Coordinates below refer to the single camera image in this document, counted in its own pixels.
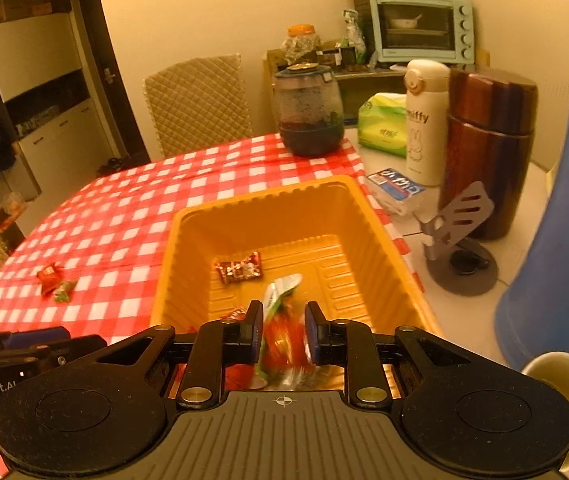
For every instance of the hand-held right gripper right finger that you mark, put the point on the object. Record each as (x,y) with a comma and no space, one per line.
(312,332)

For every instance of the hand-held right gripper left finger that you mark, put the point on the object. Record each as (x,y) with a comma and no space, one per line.
(258,332)

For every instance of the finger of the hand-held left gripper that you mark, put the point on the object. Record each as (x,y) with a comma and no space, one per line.
(39,337)
(79,350)

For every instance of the red snack packet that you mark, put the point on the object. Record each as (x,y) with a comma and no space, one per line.
(235,314)
(49,274)

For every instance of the green long snack packet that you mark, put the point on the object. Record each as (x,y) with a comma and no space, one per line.
(279,300)

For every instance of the brown red candy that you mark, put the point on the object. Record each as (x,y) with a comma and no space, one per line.
(237,270)

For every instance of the orange plastic basket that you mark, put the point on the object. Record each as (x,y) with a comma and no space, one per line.
(204,240)

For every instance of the red green wrapped candy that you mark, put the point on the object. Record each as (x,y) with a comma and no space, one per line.
(64,291)

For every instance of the red checkered tablecloth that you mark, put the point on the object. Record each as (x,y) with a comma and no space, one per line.
(129,210)

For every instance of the blue white small pack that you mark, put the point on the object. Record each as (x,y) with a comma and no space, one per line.
(394,187)

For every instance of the grey phone stand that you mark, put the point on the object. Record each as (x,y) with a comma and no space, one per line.
(464,210)

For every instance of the white cabinet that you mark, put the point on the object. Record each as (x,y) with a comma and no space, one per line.
(64,130)

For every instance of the green tissue pack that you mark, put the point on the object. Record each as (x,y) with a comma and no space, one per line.
(379,127)

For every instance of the glass jar with dark lid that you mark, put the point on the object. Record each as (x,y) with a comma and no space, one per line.
(309,110)

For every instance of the white thermos bottle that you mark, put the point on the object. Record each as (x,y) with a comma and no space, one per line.
(424,125)

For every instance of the brown thermos flask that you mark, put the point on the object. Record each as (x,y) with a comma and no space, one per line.
(489,150)

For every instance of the dark door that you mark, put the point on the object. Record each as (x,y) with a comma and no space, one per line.
(114,85)

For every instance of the blue plastic jug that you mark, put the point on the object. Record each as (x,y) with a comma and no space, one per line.
(564,210)

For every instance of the plastic jar with orange lid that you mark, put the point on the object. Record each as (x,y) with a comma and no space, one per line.
(304,45)

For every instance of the green spray bottle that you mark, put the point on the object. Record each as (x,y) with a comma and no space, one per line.
(354,40)

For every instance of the light blue toaster oven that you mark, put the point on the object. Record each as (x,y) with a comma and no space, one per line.
(414,25)

